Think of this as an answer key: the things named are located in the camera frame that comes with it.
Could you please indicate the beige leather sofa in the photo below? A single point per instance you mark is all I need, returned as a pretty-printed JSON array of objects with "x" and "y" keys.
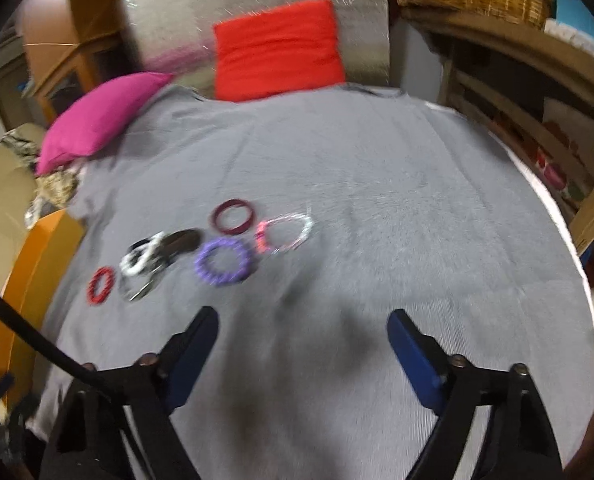
[{"x": 17, "y": 189}]

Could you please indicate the patterned cloth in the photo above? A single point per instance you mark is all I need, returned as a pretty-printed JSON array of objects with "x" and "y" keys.
[{"x": 55, "y": 188}]

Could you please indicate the grey bed blanket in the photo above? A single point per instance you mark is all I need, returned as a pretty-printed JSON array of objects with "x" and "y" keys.
[{"x": 413, "y": 207}]

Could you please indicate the silver foil headboard panel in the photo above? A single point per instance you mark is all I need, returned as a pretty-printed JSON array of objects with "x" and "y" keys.
[{"x": 176, "y": 36}]

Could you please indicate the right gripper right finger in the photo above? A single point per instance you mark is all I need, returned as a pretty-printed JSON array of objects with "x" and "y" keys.
[{"x": 424, "y": 362}]

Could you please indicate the pink pillow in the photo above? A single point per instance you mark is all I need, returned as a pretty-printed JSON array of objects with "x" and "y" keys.
[{"x": 98, "y": 117}]

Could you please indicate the dark brown oval case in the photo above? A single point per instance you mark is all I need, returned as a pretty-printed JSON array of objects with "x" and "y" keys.
[{"x": 180, "y": 242}]

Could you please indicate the wooden shelf unit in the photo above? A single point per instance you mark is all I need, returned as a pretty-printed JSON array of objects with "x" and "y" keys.
[{"x": 533, "y": 90}]

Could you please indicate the wooden cabinet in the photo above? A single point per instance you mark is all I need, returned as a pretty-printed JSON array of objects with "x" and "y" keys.
[{"x": 61, "y": 39}]

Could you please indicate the red pillow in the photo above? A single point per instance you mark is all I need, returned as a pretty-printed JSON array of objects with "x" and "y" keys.
[{"x": 289, "y": 48}]

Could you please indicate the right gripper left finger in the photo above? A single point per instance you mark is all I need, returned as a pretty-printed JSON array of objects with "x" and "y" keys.
[{"x": 185, "y": 355}]

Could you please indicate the orange cardboard box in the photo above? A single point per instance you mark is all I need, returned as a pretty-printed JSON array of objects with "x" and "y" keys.
[{"x": 36, "y": 274}]

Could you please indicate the grey metal bangle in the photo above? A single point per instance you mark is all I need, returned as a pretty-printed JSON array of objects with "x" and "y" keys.
[{"x": 136, "y": 287}]

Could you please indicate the dark maroon bangle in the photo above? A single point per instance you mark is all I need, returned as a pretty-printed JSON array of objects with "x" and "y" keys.
[{"x": 230, "y": 204}]

